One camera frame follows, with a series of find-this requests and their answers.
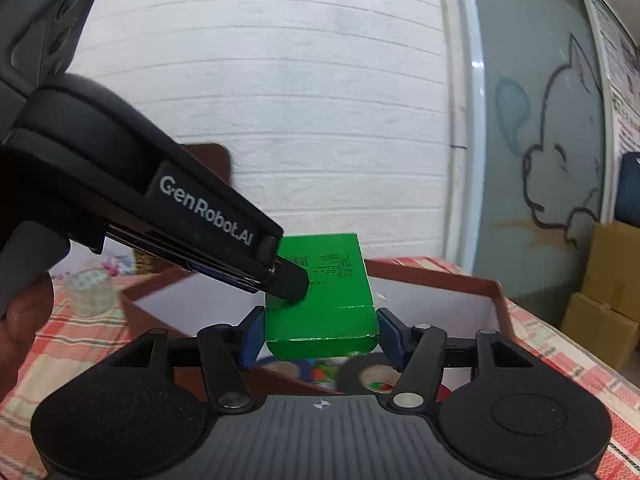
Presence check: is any white door frame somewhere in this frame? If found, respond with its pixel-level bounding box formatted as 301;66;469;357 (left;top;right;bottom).
440;0;487;273

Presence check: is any floral plastic bedding bag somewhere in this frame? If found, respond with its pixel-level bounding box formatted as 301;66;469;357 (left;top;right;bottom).
50;238;167;281

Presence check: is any blue electrical tape roll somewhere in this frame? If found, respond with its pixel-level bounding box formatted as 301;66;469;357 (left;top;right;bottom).
256;356;316;384

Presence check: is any cardboard carton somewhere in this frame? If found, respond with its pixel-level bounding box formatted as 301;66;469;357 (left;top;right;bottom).
582;222;640;322
561;292;639;370

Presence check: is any dark blue chair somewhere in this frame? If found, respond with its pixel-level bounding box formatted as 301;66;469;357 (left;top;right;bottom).
614;152;640;228

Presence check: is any plaid bed sheet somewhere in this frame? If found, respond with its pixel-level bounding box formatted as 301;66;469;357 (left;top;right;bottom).
1;257;639;479

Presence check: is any brown cardboard storage box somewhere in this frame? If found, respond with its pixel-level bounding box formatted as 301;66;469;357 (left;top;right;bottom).
120;258;514;339

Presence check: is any patterned clear tape roll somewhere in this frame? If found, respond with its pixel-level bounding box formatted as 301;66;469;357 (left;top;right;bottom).
65;269;117;318

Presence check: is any green cardboard box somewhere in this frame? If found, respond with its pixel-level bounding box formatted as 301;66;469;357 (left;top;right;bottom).
265;233;378;360

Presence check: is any lower cardboard carton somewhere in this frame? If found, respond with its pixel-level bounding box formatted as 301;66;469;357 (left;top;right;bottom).
561;292;639;370

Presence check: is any upper cardboard carton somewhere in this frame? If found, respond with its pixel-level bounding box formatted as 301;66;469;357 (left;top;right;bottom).
582;222;640;322

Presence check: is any person's left hand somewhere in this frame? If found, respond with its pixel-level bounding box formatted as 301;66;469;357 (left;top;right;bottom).
0;273;54;399

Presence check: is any wall poster notice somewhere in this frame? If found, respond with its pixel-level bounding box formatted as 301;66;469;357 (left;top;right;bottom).
590;0;639;157

